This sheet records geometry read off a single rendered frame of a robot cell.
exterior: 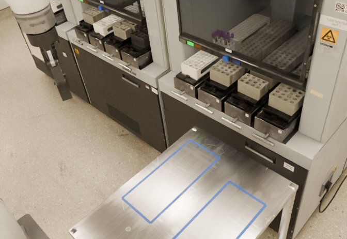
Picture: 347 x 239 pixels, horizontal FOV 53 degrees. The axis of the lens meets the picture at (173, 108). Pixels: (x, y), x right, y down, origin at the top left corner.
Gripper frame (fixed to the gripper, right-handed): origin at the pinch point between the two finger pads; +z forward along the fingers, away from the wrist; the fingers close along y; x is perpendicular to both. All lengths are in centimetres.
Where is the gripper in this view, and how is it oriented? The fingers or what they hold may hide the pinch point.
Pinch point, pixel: (63, 89)
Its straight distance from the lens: 108.1
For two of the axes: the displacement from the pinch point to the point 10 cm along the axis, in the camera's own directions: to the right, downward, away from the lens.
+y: 4.0, 5.8, -7.1
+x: 9.1, -3.3, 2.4
